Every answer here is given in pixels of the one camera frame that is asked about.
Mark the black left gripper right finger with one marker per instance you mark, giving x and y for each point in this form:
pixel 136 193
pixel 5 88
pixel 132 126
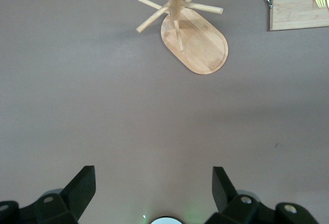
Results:
pixel 244 208

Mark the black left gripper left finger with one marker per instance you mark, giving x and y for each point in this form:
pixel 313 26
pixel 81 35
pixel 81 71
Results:
pixel 59 208

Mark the brown table mat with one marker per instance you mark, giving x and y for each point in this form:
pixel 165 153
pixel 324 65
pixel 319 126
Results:
pixel 102 105

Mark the wooden mug tree stand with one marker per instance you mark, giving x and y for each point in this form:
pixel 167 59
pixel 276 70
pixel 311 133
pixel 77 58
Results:
pixel 205 52

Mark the bamboo cutting board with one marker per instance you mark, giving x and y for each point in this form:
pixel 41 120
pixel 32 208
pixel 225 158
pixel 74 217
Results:
pixel 295 16

